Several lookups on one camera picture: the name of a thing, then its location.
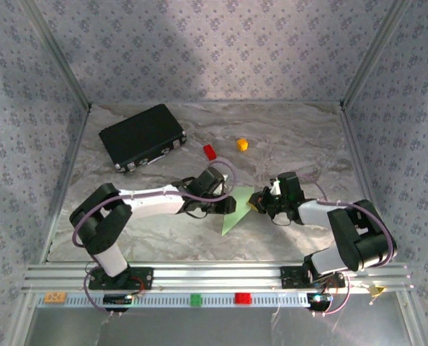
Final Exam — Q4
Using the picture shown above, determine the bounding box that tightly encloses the aluminium table edge rail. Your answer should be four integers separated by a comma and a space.
338, 106, 373, 203
39, 106, 92, 266

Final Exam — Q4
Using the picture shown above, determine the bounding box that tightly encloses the black hard case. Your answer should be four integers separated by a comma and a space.
98, 103, 188, 174

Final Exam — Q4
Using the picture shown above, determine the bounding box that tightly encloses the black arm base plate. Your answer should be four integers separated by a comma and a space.
87, 266, 154, 291
280, 265, 347, 290

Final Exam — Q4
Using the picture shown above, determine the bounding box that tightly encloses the light green paper sheet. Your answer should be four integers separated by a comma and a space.
220, 186, 256, 237

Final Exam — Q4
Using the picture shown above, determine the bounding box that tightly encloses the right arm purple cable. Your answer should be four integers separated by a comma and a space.
300, 172, 398, 317

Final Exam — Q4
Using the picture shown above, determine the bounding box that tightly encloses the orange tag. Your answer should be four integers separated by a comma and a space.
43, 292, 68, 305

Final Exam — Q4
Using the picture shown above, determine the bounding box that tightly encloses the black controller board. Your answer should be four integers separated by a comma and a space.
306, 292, 334, 308
103, 293, 134, 307

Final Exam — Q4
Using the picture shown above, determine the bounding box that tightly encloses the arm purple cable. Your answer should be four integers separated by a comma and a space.
300, 172, 398, 317
71, 160, 236, 318

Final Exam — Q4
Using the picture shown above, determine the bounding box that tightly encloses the aluminium frame post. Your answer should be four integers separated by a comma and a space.
19, 0, 93, 111
339, 0, 413, 111

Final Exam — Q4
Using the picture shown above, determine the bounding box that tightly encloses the slotted grey cable duct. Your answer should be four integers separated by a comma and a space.
35, 291, 311, 309

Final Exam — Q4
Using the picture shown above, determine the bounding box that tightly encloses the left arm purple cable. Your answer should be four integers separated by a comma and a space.
71, 160, 236, 318

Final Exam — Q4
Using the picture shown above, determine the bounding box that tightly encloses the aluminium mounting rail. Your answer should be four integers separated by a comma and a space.
21, 262, 415, 293

